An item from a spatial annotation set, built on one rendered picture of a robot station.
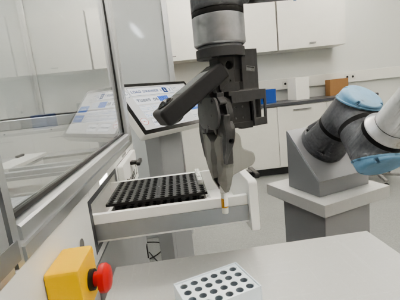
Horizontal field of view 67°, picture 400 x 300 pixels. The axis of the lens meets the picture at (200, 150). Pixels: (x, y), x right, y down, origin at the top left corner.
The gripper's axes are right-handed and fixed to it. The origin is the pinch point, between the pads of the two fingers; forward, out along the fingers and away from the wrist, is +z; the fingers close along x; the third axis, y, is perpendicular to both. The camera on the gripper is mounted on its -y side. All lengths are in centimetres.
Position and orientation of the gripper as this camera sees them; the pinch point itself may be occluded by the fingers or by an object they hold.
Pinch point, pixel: (219, 183)
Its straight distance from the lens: 47.4
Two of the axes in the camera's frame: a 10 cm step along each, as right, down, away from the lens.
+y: 9.1, -1.6, 3.7
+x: -3.9, -1.3, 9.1
